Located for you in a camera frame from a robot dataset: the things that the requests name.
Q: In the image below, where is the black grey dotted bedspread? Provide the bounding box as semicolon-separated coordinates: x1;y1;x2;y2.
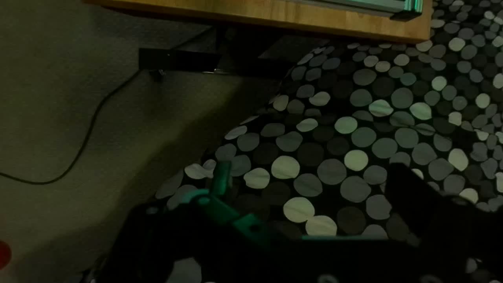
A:
154;0;503;283

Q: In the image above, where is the green patterned box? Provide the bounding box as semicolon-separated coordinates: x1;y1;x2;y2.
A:
84;0;435;45

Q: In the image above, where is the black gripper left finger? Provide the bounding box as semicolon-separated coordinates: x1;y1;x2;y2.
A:
209;159;234;208

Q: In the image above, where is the thin black floor cable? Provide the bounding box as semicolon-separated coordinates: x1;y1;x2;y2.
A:
0;67;144;186

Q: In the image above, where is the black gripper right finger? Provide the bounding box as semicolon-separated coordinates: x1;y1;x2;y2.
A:
385;162;503;265

